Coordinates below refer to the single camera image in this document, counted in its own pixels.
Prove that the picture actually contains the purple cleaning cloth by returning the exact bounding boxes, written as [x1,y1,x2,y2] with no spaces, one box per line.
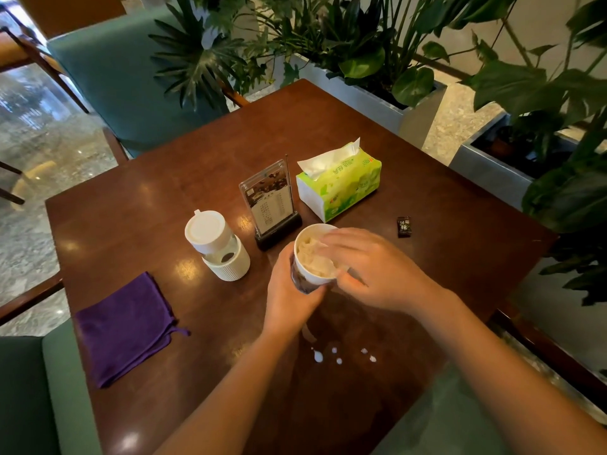
[74,272,191,389]

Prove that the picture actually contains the split-leaf green plant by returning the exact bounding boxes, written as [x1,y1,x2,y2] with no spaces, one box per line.
[148,0,285,112]

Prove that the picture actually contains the white tissue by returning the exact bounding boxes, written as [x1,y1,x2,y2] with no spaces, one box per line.
[297,236,340,279]

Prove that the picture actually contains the green tissue pack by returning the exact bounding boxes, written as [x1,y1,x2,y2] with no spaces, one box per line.
[296,137,383,223]

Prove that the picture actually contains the white paper cup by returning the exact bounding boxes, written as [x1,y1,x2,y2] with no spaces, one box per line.
[290,223,350,295]

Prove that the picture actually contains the person's right forearm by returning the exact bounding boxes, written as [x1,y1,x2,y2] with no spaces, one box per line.
[424,289,607,455]

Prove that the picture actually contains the long grey metal planter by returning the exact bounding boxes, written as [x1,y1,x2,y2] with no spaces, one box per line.
[274,53,448,149]

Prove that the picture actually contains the white spilled liquid drops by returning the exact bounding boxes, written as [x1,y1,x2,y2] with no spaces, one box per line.
[301,324,378,365]

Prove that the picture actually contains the wooden frame chair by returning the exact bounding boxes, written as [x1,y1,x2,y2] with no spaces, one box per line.
[0,3,91,205]

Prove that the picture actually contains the person's right hand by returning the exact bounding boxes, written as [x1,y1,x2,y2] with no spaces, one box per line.
[316,227,447,319]

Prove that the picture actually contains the clear acrylic menu stand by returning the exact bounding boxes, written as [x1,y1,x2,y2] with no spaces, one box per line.
[238,155,303,252]

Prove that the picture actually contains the large-leaf green plant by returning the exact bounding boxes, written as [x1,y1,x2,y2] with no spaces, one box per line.
[461,0,607,307]

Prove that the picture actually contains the round-leaf green plant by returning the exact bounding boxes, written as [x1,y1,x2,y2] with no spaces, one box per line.
[256,0,520,108]

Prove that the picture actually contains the white lidded ribbed container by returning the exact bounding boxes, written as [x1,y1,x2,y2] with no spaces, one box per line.
[184,209,251,282]

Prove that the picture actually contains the person's left hand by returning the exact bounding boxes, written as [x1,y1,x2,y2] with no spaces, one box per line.
[262,241,329,339]

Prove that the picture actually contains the person's left forearm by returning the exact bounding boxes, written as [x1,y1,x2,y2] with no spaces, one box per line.
[154,332,304,455]

